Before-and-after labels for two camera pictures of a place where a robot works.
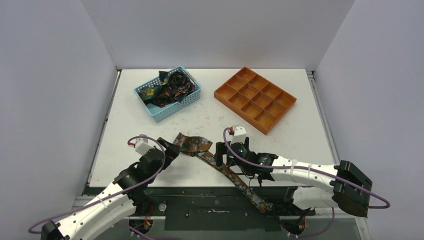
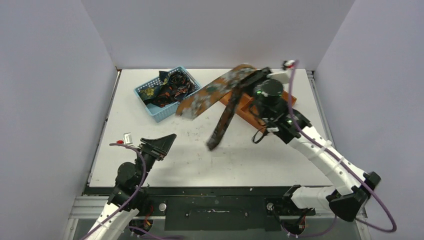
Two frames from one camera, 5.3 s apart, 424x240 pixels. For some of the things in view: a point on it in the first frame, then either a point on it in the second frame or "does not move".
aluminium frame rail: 362,221 does not move
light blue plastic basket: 159,113 does not move
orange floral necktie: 195,145 to 233,83
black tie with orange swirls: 179,85 does not move
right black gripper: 226,155 to 257,77
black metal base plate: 216,209 does not move
